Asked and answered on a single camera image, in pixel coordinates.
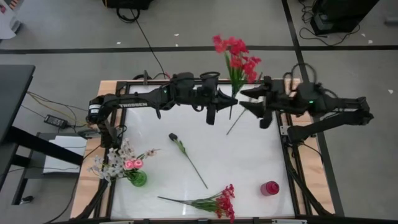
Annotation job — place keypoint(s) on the small black foot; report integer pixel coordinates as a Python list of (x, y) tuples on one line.
[(28, 199)]

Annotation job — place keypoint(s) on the black equipment case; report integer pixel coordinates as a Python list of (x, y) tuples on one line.
[(342, 12)]

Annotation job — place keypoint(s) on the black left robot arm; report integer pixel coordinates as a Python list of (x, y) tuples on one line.
[(133, 104)]

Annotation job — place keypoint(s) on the small white flower spray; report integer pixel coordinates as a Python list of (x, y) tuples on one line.
[(126, 149)]

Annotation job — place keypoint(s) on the black desk leg frame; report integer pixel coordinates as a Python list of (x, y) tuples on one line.
[(46, 147)]

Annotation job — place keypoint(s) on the green glass vase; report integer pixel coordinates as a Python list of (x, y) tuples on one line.
[(137, 178)]

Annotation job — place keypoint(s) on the large white flower spray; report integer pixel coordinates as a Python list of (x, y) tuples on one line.
[(110, 171)]

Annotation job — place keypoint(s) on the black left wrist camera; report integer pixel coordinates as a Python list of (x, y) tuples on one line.
[(210, 83)]

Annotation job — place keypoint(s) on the white flat box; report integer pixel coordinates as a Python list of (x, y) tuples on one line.
[(62, 158)]

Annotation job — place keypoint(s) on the black desk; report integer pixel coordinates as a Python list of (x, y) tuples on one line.
[(12, 93)]

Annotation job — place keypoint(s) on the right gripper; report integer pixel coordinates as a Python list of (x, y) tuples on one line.
[(276, 99)]

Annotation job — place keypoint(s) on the black power adapter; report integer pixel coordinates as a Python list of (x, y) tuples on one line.
[(56, 121)]

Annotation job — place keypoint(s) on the wooden table board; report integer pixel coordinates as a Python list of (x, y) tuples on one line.
[(105, 90)]

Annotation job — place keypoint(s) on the large red flower bunch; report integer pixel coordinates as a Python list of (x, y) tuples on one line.
[(224, 203)]

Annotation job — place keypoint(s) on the white object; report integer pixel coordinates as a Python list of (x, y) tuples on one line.
[(7, 25)]

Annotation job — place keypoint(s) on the black box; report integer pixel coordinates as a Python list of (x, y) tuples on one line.
[(127, 3)]

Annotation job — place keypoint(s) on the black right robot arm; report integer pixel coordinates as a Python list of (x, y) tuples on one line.
[(335, 104)]

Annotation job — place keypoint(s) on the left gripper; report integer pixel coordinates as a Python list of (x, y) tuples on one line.
[(208, 98)]

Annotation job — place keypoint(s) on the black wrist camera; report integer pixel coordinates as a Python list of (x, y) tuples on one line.
[(269, 83), (210, 83)]

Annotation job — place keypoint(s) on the grey frame post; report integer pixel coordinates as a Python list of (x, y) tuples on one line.
[(145, 76), (260, 76)]

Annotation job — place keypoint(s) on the small red flower spray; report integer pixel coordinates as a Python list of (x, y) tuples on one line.
[(237, 48)]

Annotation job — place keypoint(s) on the black table frame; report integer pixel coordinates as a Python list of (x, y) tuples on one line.
[(155, 82)]

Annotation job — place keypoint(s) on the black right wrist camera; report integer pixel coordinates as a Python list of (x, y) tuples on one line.
[(269, 83)]

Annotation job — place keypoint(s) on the red vase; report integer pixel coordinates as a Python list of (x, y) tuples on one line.
[(269, 188)]

